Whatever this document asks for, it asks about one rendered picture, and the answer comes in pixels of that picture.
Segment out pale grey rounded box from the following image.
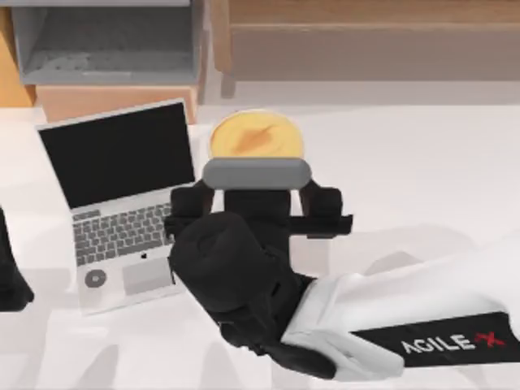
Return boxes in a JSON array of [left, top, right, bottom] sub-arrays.
[[201, 156, 313, 191]]

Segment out round yellow bread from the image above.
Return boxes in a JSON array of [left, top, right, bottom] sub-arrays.
[[208, 110, 306, 160]]

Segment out silver open laptop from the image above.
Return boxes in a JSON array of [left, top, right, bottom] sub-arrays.
[[35, 97, 201, 316]]

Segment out pale wooden drawer front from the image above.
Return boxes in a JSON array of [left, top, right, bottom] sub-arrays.
[[35, 82, 199, 124]]

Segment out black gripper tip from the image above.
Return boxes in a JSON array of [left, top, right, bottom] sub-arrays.
[[0, 206, 36, 314]]

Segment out wooden cupboard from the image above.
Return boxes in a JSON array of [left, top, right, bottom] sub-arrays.
[[0, 6, 38, 110]]

